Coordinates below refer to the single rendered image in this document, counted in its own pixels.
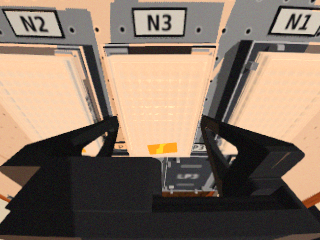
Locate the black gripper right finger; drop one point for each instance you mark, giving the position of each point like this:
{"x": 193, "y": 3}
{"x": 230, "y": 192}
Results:
{"x": 259, "y": 155}

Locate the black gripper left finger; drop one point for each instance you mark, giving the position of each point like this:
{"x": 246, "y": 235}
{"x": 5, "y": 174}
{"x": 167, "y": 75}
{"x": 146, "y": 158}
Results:
{"x": 72, "y": 143}

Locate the beige flat base plate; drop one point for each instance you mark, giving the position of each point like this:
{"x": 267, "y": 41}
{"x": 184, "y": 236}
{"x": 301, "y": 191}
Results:
{"x": 226, "y": 22}

